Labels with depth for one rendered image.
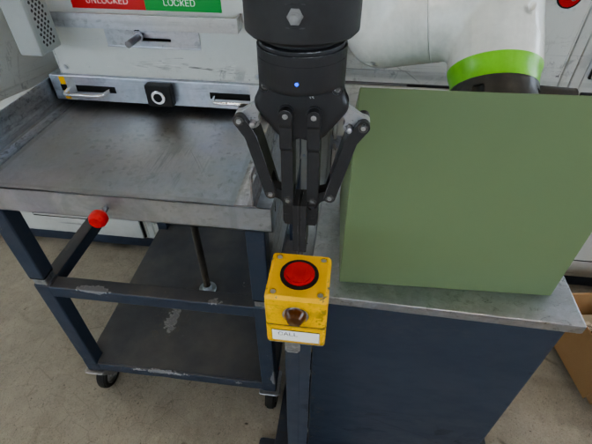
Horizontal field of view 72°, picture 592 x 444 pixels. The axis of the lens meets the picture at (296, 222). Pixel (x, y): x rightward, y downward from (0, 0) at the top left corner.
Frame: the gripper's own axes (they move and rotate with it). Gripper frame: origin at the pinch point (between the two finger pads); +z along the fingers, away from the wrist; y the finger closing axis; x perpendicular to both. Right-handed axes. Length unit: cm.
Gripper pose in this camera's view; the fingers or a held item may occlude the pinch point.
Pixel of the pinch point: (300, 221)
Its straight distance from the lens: 46.7
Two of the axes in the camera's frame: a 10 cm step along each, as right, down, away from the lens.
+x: -1.2, 6.6, -7.4
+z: 0.0, 7.5, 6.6
